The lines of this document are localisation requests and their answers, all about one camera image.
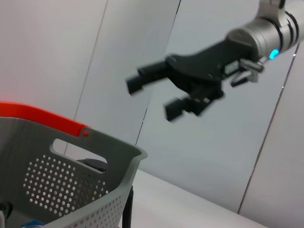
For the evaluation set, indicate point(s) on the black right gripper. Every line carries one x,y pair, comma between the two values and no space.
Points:
202,69

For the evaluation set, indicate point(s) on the blue toy plate brick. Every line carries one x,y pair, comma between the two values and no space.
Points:
32,223

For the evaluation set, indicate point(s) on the glass teacup with black holder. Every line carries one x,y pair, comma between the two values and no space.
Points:
6,209

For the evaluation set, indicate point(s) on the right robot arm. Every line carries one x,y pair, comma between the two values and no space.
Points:
261,35

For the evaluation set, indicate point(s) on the grey perforated storage basket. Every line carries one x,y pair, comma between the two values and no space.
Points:
118,152

